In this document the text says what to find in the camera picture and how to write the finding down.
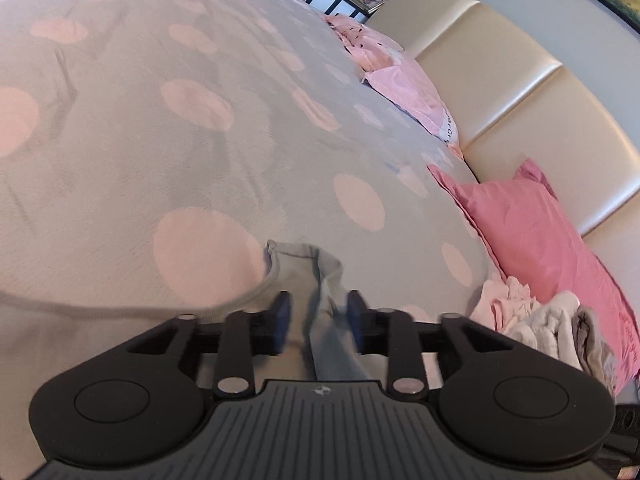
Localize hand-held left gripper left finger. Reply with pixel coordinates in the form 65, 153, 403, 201
127, 291, 293, 400

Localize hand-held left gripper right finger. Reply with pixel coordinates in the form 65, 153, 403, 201
347, 290, 517, 400

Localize grey shirt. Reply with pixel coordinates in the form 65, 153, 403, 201
0, 240, 373, 411

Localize grey folded garment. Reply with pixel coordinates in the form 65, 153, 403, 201
572, 306, 618, 391

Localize white folded garment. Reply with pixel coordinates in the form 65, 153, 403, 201
510, 291, 583, 366

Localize dark pink pillow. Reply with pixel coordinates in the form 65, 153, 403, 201
427, 157, 640, 396

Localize grey pink-dotted bed cover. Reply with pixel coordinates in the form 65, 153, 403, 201
0, 0, 506, 411

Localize light pink pillow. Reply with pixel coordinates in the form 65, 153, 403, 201
362, 52, 466, 161

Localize pink black-spotted pillow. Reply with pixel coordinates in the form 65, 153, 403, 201
324, 14, 403, 83

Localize beige padded headboard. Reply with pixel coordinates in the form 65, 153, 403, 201
365, 0, 640, 311

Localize photo frame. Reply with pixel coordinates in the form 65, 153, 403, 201
350, 0, 391, 15

